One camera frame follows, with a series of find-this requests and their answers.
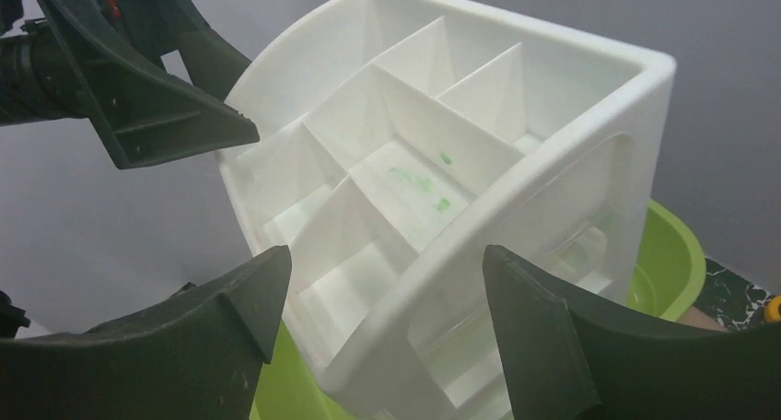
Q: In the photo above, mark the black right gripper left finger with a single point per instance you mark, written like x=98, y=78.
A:
x=195, y=355

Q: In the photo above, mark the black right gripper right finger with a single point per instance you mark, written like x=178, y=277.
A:
x=568, y=353

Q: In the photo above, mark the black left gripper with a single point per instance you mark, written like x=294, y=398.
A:
x=152, y=76

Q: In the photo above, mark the lime green plastic basin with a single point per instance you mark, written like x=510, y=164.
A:
x=669, y=276

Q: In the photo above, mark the white divided organizer box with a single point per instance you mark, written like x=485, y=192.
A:
x=399, y=139

